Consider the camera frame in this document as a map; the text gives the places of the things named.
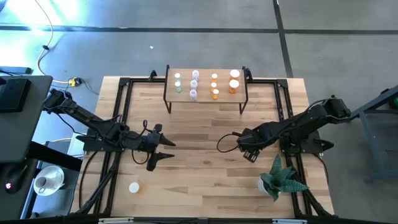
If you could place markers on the yellow power plug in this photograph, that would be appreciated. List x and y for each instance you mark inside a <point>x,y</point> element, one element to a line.
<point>74,82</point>

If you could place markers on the black frame clamp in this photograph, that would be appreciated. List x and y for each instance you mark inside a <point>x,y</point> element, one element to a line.
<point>248,74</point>
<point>152,74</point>

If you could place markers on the green plant in white pot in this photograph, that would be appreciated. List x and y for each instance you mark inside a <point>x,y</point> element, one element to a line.
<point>280,180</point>

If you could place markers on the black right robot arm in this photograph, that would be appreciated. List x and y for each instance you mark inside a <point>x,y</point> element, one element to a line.
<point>304,123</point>

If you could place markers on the blue-grey metal cart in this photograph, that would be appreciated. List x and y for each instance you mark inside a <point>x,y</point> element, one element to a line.
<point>368,149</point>

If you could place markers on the black computer mouse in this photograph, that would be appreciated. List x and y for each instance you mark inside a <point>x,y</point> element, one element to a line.
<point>14,180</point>

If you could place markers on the white cup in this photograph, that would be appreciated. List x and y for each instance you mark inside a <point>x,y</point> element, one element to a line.
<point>42,182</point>

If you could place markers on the silver table clamp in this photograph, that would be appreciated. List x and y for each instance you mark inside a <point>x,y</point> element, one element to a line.
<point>115,220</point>
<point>289,221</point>

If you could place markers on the black slim desk device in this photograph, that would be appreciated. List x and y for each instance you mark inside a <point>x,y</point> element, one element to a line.
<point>15,70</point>

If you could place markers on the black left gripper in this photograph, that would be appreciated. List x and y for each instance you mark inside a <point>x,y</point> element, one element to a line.
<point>150,144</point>

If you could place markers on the black desk beam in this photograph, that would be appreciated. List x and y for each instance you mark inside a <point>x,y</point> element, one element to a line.
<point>53,157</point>

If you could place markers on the wooden shelf with black frame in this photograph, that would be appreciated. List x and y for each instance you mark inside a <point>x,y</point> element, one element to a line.
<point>205,98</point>

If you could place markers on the black flat desk device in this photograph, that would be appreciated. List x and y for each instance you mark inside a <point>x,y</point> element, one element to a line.
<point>14,96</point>

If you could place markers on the small orange pill bottle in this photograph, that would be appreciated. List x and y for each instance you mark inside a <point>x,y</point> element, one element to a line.
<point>214,77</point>
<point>215,93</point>
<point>213,86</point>

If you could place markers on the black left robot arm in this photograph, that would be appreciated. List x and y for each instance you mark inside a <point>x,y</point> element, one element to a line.
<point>90,121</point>

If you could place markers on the green round object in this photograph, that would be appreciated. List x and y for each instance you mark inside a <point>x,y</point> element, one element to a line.
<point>395,102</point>

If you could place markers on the black metal rig frame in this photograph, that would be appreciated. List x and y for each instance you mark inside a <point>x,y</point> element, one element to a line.
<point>123,82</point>

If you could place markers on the dark grey side desk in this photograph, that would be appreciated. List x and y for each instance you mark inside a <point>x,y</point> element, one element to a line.
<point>28,133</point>

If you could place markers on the white power box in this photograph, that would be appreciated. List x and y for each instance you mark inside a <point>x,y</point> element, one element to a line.
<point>74,149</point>

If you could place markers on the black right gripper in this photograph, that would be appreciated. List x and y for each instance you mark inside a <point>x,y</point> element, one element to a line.
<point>250,141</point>

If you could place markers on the clear pill bottle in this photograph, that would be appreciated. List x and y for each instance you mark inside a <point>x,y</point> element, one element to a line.
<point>193,84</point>
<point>193,95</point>
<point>195,74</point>

